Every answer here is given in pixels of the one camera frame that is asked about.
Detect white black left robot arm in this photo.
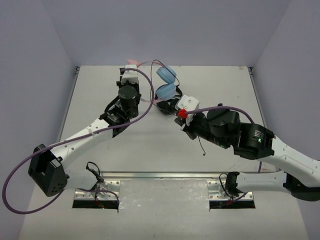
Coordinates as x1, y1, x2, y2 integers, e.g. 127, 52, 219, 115
28, 82, 141, 197

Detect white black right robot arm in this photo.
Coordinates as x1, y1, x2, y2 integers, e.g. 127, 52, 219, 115
174, 104, 320, 202

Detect aluminium table edge rail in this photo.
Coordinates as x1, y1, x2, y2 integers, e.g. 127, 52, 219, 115
47, 170, 253, 179

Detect left metal mounting bracket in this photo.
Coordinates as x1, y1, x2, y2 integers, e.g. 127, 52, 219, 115
72, 179, 121, 211

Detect right metal mounting bracket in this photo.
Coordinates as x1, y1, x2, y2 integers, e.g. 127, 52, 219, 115
207, 178, 256, 210

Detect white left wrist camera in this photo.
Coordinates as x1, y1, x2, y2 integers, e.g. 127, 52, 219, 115
120, 64, 139, 85

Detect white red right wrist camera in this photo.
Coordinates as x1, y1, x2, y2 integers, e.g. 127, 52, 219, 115
175, 94, 200, 126

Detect black headphones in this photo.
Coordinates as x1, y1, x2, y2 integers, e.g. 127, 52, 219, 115
155, 86, 183, 115

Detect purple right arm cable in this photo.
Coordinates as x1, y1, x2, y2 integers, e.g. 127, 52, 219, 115
186, 106, 263, 174

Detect pink blue cat-ear headphones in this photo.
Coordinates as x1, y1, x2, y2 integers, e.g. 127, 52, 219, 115
127, 59, 183, 103

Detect metal mounting bracket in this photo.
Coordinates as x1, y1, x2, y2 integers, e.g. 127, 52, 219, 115
72, 179, 121, 211
207, 178, 256, 210

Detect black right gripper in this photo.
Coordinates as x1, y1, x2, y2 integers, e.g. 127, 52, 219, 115
174, 110, 230, 149

